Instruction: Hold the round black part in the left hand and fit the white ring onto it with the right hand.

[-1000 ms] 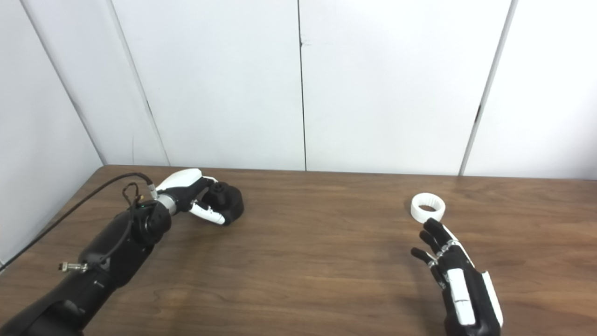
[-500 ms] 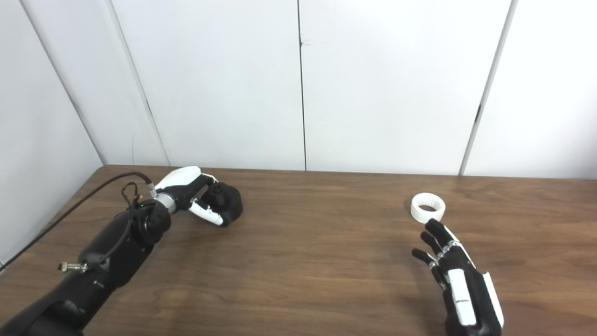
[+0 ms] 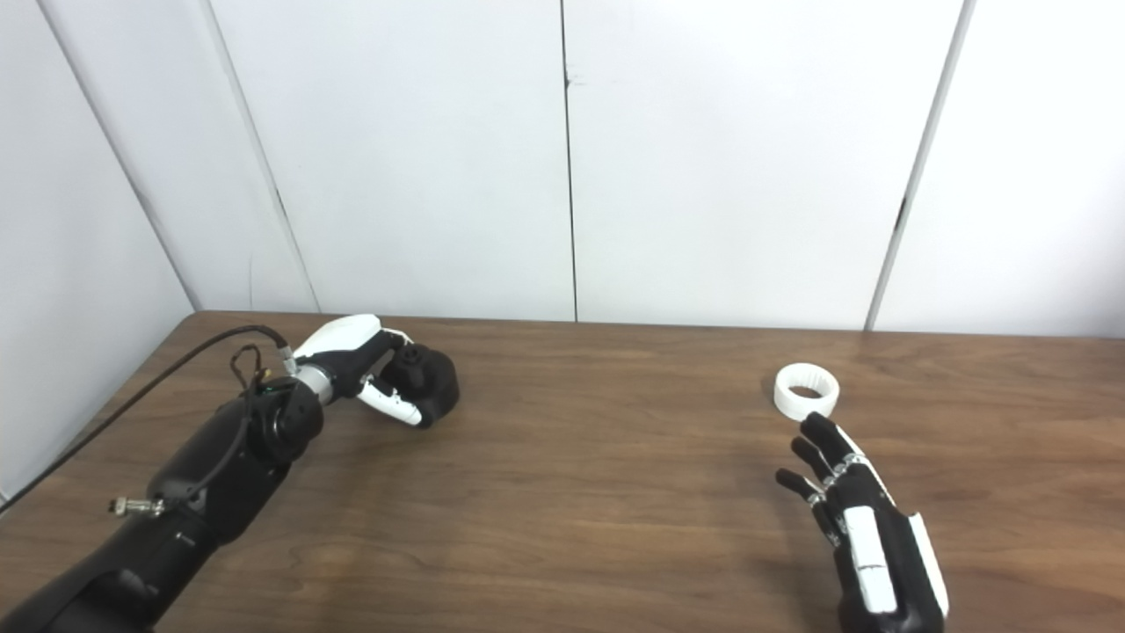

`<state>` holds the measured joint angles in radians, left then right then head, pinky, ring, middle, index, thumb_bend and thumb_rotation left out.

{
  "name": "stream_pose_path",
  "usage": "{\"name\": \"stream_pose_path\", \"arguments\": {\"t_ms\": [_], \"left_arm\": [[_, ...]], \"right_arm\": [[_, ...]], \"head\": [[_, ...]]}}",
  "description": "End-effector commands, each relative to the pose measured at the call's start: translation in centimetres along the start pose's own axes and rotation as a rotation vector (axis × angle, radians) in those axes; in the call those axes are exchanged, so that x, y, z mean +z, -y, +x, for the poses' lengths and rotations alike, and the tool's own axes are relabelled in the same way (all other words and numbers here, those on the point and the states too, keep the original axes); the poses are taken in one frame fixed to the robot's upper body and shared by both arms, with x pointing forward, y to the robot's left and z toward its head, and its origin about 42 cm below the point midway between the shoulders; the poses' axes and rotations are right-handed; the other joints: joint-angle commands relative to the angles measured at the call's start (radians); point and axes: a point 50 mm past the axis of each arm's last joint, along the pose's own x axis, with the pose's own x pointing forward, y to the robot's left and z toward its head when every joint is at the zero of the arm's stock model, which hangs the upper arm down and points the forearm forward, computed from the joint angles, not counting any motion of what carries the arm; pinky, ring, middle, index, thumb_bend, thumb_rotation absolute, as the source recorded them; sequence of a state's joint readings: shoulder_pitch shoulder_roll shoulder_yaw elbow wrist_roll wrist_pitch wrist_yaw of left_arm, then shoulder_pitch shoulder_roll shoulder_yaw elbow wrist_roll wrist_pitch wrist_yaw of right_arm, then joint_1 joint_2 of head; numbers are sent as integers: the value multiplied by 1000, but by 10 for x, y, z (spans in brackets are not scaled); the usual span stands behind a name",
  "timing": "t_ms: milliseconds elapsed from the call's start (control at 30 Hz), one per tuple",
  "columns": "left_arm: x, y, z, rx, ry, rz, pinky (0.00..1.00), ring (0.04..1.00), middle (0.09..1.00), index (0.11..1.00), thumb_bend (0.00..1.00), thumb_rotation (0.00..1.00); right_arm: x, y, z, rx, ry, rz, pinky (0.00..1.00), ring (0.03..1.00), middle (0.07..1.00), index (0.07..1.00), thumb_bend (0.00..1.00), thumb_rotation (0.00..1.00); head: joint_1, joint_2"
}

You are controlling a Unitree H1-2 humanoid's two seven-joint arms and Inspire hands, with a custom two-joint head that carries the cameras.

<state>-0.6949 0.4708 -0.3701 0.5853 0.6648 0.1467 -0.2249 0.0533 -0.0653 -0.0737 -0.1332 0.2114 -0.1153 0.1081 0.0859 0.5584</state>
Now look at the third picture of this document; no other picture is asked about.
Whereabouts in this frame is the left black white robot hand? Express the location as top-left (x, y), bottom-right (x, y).
top-left (281, 314), bottom-right (436, 430)

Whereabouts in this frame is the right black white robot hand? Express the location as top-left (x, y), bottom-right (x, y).
top-left (775, 411), bottom-right (951, 633)

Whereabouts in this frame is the round black plastic part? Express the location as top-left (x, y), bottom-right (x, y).
top-left (380, 344), bottom-right (461, 426)

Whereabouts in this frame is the white toothed plastic ring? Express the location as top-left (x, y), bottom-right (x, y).
top-left (773, 363), bottom-right (840, 420)

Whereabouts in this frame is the left thin wrist wire loop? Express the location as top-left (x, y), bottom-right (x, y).
top-left (229, 344), bottom-right (272, 392)

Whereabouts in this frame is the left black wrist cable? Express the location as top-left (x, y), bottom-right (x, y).
top-left (0, 325), bottom-right (297, 516)

